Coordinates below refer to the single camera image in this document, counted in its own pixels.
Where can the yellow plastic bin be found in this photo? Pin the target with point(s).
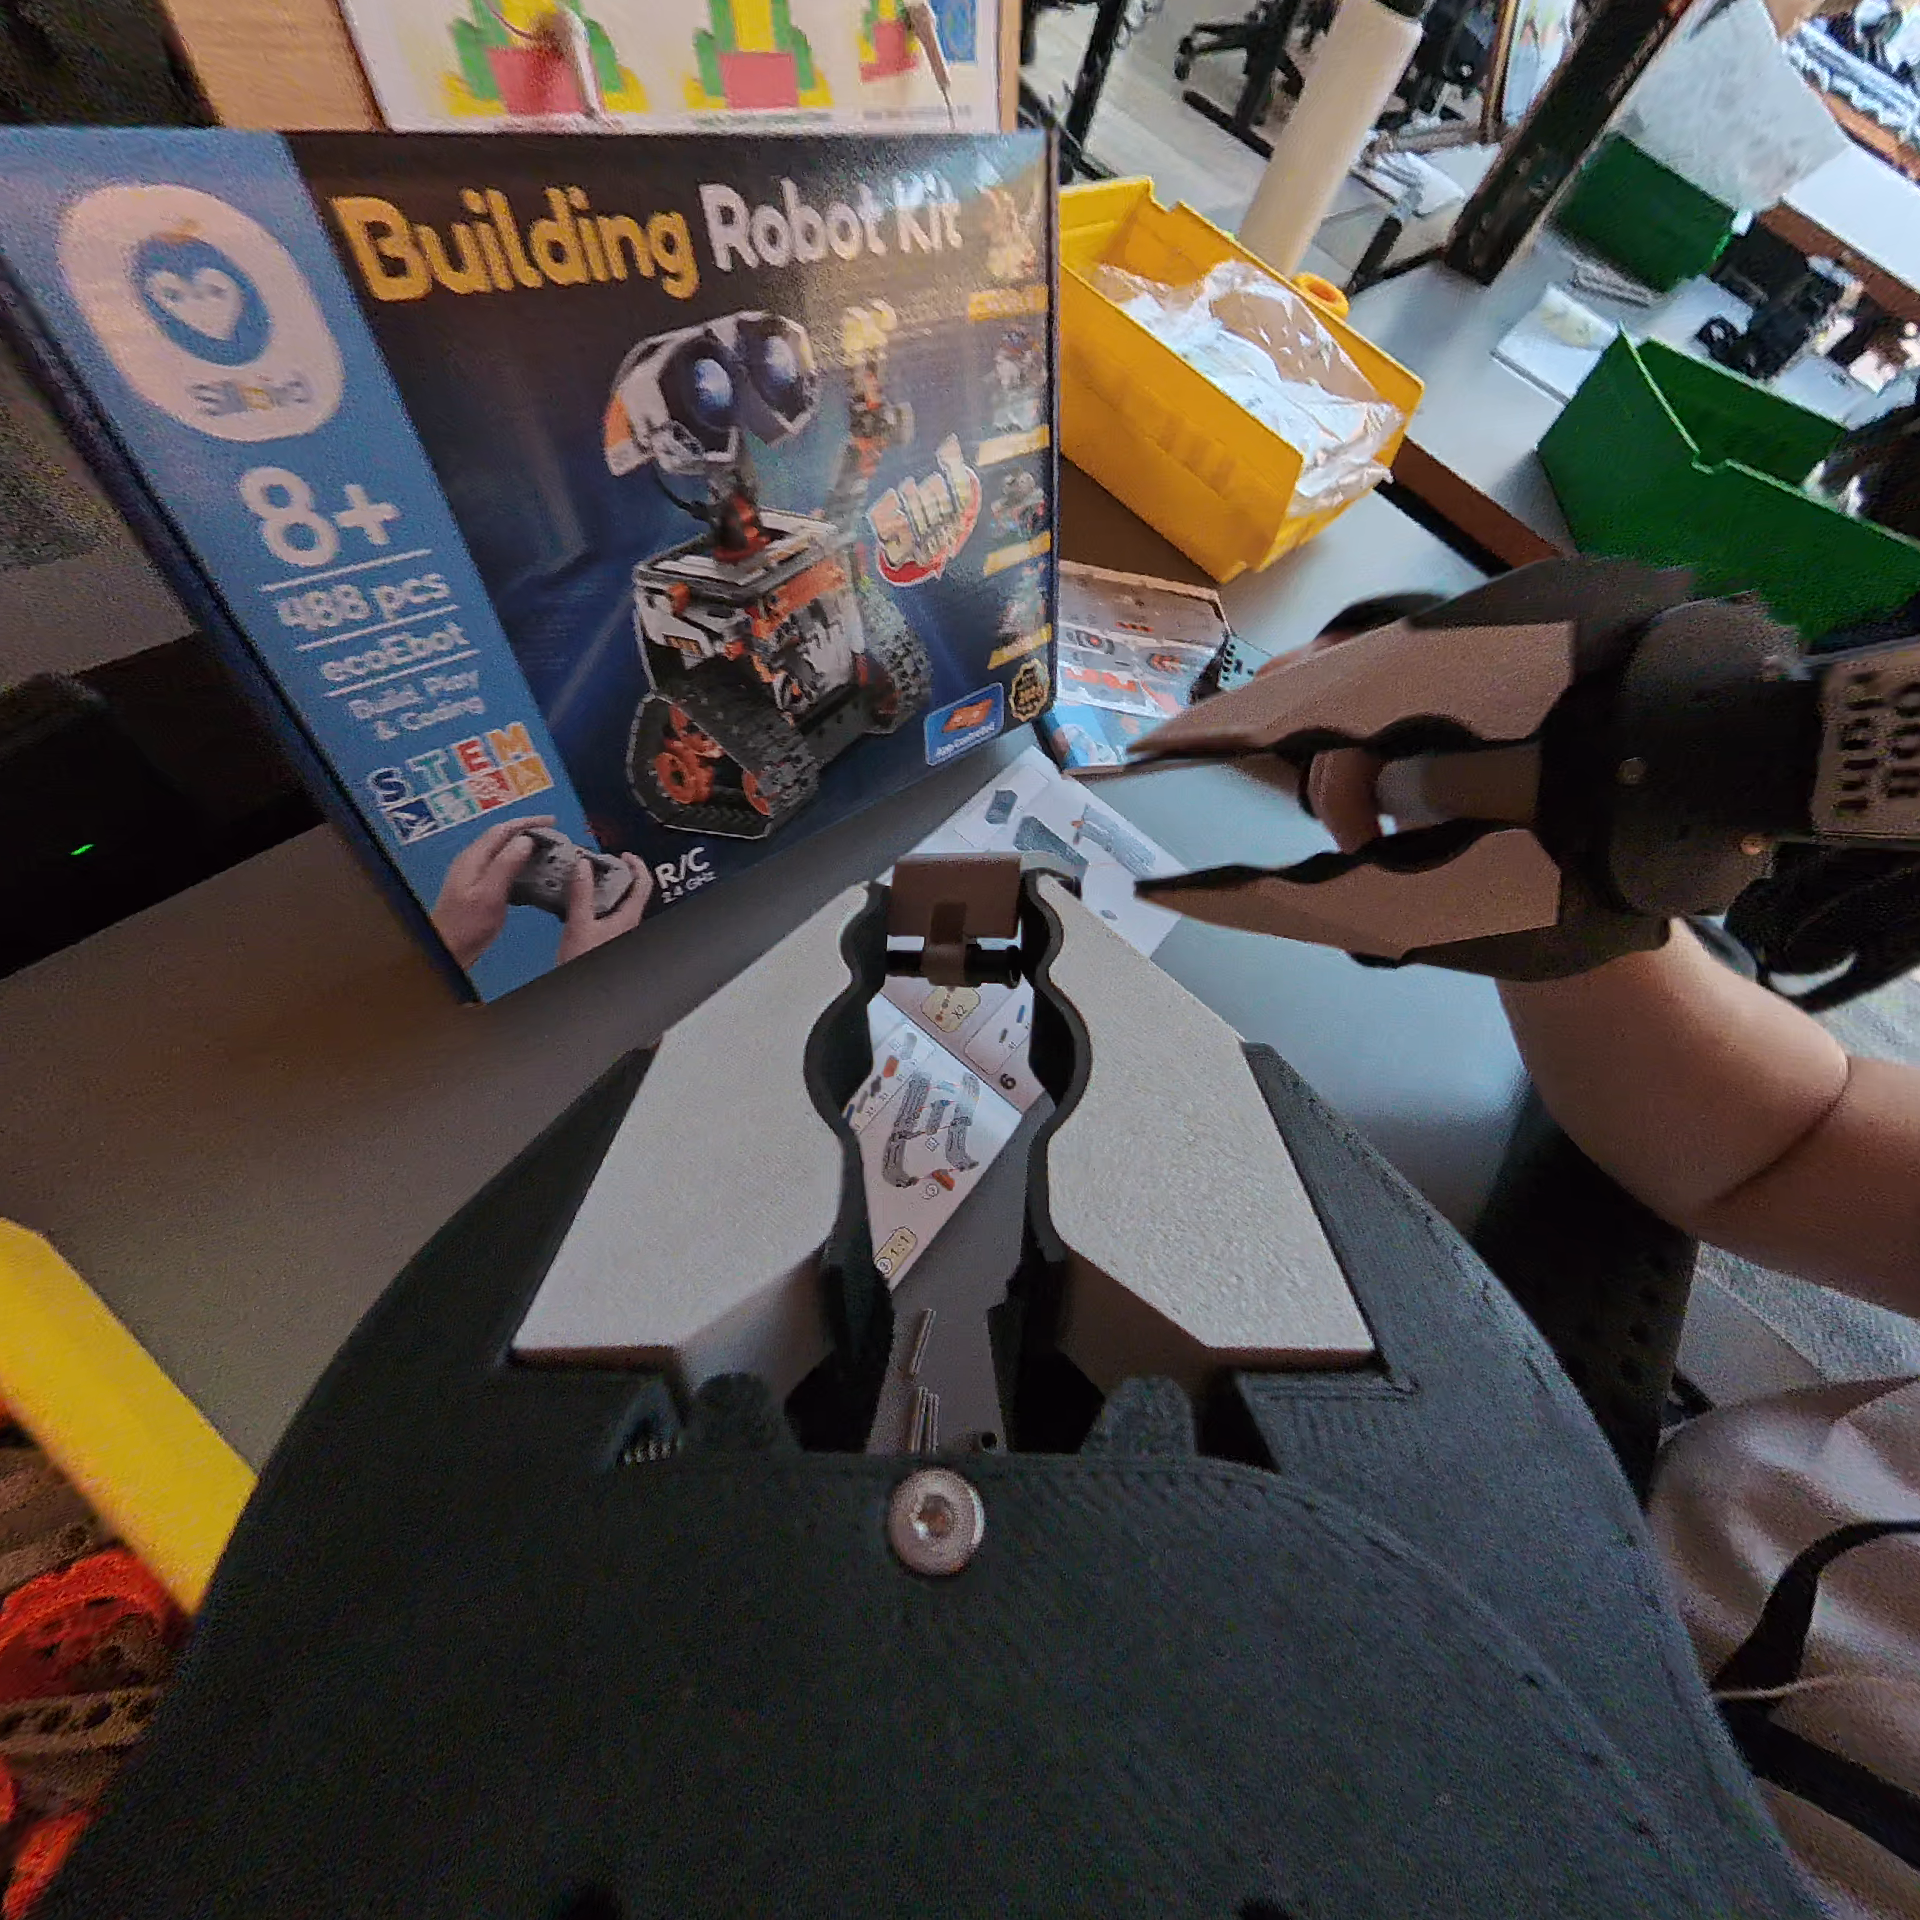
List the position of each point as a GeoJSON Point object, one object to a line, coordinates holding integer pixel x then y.
{"type": "Point", "coordinates": [89, 1381]}
{"type": "Point", "coordinates": [1170, 451]}

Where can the person's right forearm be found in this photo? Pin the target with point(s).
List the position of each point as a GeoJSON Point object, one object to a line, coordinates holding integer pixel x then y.
{"type": "Point", "coordinates": [1680, 1109]}

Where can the person's right hand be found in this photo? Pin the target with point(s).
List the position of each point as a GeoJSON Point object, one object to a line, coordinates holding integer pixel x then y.
{"type": "Point", "coordinates": [1350, 796]}

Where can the small blue booklet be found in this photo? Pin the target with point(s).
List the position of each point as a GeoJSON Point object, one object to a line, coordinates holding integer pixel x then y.
{"type": "Point", "coordinates": [1079, 743]}

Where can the black perforated board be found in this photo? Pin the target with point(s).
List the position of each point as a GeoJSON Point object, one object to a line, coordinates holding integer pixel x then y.
{"type": "Point", "coordinates": [1606, 1276]}

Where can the white paper roll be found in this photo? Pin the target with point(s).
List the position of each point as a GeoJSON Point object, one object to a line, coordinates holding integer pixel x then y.
{"type": "Point", "coordinates": [1320, 136]}

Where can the long black carton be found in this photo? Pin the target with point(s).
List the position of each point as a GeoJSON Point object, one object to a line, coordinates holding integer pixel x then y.
{"type": "Point", "coordinates": [1546, 136]}

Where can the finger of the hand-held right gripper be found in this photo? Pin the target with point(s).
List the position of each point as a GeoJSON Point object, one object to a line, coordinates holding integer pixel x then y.
{"type": "Point", "coordinates": [1425, 675]}
{"type": "Point", "coordinates": [1425, 901]}

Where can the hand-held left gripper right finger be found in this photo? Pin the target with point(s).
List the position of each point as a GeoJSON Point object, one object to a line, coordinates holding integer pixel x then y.
{"type": "Point", "coordinates": [1201, 1200]}

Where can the blue robot kit box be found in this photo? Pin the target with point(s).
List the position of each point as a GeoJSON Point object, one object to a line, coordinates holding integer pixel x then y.
{"type": "Point", "coordinates": [450, 451]}

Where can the grey building block piece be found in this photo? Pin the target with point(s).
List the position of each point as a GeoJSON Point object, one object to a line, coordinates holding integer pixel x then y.
{"type": "Point", "coordinates": [961, 901]}

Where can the black device green light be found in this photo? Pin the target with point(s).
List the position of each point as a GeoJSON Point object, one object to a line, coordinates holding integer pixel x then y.
{"type": "Point", "coordinates": [148, 811]}

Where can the open instruction booklet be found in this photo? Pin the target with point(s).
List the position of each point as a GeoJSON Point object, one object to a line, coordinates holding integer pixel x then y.
{"type": "Point", "coordinates": [930, 1109]}

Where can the clear plastic bags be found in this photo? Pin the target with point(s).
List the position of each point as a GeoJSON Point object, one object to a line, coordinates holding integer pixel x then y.
{"type": "Point", "coordinates": [1275, 360]}

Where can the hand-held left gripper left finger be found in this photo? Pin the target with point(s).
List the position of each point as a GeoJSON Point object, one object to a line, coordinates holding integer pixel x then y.
{"type": "Point", "coordinates": [675, 1200]}

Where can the large green bin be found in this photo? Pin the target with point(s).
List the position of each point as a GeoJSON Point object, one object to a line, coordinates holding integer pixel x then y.
{"type": "Point", "coordinates": [1680, 494]}

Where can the grey desk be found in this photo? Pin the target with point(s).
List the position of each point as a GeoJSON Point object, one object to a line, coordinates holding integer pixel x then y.
{"type": "Point", "coordinates": [225, 1126]}

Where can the small green bin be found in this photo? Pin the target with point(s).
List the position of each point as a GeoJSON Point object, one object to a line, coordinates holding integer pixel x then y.
{"type": "Point", "coordinates": [1641, 211]}

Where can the small white booklet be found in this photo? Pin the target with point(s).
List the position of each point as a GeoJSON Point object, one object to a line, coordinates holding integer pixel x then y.
{"type": "Point", "coordinates": [1559, 340]}

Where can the person's light shirt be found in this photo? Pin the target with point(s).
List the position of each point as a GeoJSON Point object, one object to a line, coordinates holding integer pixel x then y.
{"type": "Point", "coordinates": [1769, 1471]}

